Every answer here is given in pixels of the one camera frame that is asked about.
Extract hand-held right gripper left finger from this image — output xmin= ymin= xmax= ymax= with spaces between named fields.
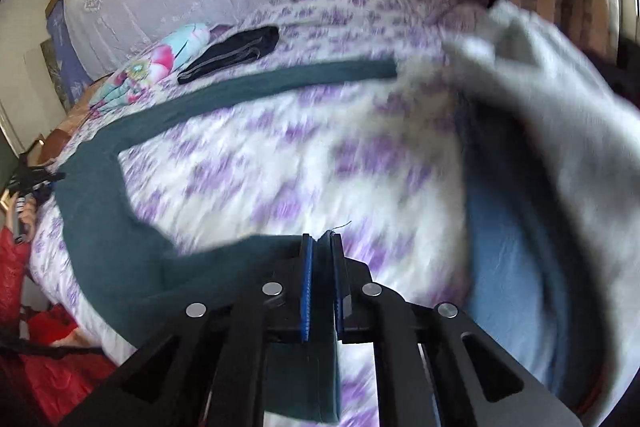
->
xmin=55 ymin=233 xmax=316 ymax=427

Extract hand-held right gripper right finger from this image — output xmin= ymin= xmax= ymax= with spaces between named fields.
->
xmin=327 ymin=229 xmax=586 ymax=427

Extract teal pants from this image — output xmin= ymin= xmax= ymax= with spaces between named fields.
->
xmin=52 ymin=59 xmax=398 ymax=425

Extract blue garment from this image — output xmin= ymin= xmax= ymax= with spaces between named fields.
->
xmin=455 ymin=107 xmax=606 ymax=408

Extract black cloth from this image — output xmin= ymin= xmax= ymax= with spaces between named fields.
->
xmin=177 ymin=26 xmax=280 ymax=85

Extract turquoise floral pillow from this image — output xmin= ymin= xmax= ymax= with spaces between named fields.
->
xmin=90 ymin=23 xmax=211 ymax=112

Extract light grey garment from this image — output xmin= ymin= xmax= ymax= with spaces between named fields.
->
xmin=442 ymin=0 xmax=640 ymax=423

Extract red cloth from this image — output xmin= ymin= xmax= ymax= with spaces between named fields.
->
xmin=0 ymin=227 xmax=146 ymax=427

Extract brown satin pillow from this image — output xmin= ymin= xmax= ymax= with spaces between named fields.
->
xmin=40 ymin=99 xmax=108 ymax=160

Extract blue patterned hanging cloth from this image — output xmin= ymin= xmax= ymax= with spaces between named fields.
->
xmin=45 ymin=0 xmax=93 ymax=102

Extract black tangled strap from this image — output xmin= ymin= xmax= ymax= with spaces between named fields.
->
xmin=9 ymin=152 xmax=67 ymax=205

